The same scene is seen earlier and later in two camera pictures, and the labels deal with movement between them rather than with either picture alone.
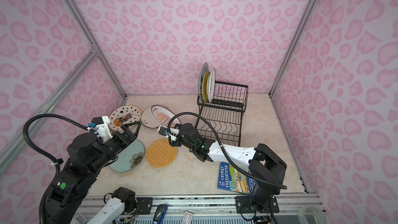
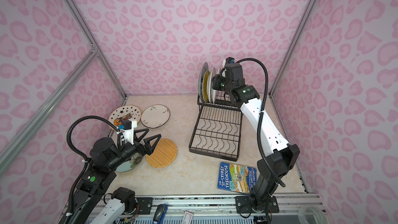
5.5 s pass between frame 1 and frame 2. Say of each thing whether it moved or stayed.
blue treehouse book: stayed
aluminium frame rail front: stayed
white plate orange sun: moved
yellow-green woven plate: stayed
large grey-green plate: stayed
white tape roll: stayed
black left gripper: moved
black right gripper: moved
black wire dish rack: stayed
